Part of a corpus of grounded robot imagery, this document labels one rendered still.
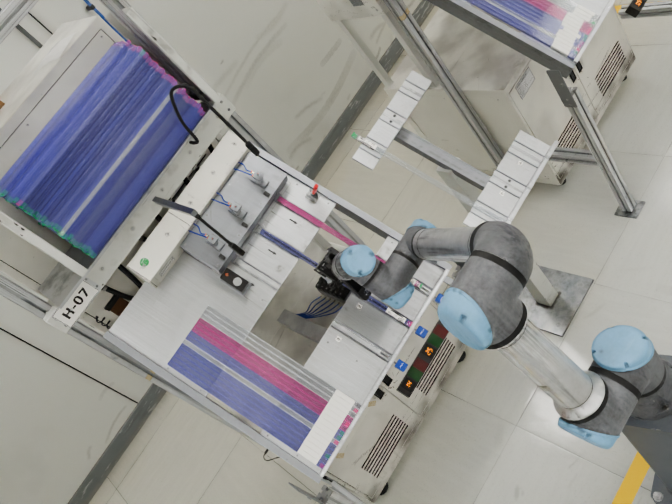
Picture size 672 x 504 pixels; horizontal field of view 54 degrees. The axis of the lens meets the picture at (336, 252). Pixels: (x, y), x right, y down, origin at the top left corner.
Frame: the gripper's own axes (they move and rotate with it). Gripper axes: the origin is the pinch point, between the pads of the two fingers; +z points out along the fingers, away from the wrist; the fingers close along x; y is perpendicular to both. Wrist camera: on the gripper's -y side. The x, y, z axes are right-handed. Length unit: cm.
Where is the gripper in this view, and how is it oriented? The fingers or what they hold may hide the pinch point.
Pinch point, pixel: (334, 277)
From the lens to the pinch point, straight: 187.3
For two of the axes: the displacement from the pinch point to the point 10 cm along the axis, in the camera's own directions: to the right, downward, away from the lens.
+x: -5.4, 8.1, -2.2
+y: -8.1, -5.7, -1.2
